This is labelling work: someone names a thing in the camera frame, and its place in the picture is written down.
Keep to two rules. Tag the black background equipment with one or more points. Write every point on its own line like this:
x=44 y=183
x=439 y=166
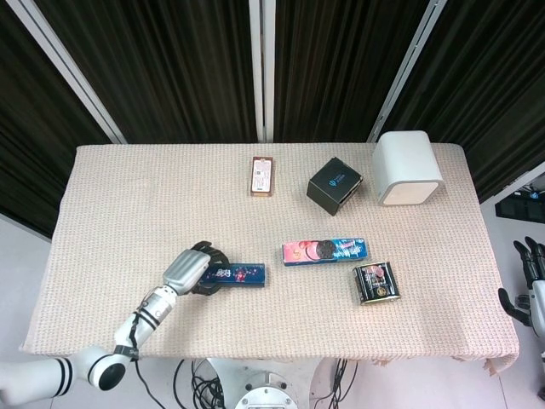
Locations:
x=519 y=209

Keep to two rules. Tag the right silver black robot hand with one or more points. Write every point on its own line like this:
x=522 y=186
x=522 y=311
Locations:
x=537 y=294

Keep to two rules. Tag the grey aluminium extrusion post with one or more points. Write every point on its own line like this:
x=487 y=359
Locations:
x=262 y=68

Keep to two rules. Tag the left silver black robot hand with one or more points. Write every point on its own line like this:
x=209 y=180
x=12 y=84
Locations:
x=183 y=270

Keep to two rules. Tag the grey aluminium extrusion bar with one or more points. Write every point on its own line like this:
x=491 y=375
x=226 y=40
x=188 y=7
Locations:
x=72 y=72
x=404 y=72

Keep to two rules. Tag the brown small packet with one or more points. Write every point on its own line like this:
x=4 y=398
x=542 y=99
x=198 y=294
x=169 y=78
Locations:
x=261 y=176

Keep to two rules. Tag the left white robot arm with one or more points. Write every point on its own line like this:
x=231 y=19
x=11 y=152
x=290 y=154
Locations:
x=145 y=319

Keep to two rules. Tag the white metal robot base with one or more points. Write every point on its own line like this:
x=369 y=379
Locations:
x=264 y=387

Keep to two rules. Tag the beige woven tablecloth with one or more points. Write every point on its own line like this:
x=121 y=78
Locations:
x=277 y=324

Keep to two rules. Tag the blue box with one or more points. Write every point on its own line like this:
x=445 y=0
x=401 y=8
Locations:
x=249 y=274

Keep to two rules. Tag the black pleated curtain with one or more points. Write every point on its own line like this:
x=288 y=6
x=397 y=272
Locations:
x=170 y=64

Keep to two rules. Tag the black cube cardboard box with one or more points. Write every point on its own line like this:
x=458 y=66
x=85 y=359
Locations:
x=332 y=187

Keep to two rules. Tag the black gold luncheon meat can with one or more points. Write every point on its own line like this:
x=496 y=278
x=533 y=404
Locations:
x=376 y=283

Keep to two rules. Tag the white rounded appliance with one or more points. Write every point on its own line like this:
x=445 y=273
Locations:
x=404 y=166

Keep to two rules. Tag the blue cookie pack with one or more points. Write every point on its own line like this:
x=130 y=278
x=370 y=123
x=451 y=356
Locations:
x=323 y=251

